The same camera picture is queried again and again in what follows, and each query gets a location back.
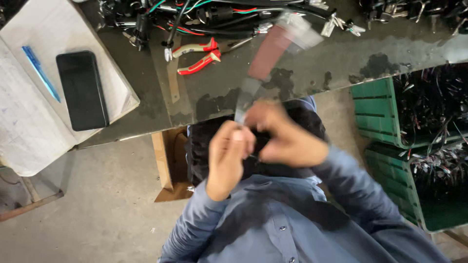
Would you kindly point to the clear plastic bag red label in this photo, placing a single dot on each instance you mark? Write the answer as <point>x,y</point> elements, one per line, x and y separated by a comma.
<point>268,54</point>

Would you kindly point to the black smartphone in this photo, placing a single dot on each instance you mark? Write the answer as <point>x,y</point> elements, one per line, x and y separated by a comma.
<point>82,91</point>

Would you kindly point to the thin wooden strip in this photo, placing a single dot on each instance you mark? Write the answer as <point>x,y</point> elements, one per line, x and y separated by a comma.
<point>173,80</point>

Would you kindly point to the blue pen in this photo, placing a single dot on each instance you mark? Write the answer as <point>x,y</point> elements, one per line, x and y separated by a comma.
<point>40,73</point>

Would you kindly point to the person's left fingers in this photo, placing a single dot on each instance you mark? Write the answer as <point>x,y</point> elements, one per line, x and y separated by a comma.
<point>237,140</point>

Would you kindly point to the wooden frame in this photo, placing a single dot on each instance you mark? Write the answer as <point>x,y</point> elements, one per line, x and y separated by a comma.
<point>29,204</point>

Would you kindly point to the person's right fingers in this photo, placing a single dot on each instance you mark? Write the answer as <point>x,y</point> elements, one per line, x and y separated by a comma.
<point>272,117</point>

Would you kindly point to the person's right hand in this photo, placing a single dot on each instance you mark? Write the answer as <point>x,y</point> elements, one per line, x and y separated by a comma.
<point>292,146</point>

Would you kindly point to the blue grey shirt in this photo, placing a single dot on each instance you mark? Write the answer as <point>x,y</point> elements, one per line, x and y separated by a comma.
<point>278,226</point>

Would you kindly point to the black cloth bundle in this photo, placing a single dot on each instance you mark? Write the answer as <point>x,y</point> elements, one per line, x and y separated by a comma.
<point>199,149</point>

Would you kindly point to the person's left hand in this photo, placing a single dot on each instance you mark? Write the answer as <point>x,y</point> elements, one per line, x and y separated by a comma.
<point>223,164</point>

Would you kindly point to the brown cardboard box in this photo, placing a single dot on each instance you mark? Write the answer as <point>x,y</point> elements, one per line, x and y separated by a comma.
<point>170,164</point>

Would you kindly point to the open paper ledger book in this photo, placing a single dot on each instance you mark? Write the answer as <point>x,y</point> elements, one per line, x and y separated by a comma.
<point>25,109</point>

